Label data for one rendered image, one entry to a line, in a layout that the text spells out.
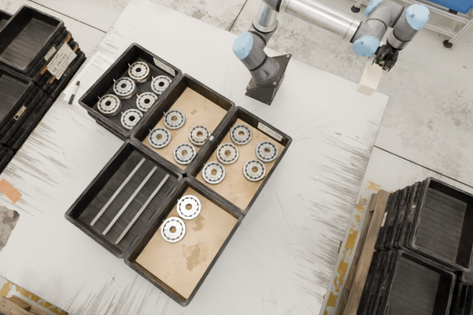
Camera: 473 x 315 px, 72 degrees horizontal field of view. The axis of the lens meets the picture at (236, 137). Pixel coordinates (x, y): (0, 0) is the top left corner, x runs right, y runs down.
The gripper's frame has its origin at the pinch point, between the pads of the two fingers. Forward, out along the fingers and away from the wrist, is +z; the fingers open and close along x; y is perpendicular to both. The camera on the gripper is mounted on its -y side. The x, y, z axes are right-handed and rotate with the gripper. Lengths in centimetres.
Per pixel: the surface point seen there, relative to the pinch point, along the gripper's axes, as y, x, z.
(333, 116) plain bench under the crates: 8.0, -3.4, 38.9
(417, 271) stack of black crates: 58, 73, 71
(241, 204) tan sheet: 73, -28, 26
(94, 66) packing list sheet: 36, -132, 39
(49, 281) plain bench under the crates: 136, -90, 38
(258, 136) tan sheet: 41, -34, 26
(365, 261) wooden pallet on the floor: 62, 54, 95
